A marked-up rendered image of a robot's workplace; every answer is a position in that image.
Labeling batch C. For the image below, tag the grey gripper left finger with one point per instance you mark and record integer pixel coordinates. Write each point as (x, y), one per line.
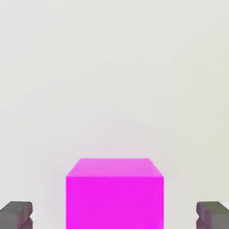
(14, 217)

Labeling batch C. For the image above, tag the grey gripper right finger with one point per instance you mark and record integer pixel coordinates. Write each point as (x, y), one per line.
(214, 217)

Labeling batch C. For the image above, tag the small magenta cube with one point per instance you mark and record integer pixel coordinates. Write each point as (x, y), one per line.
(114, 200)

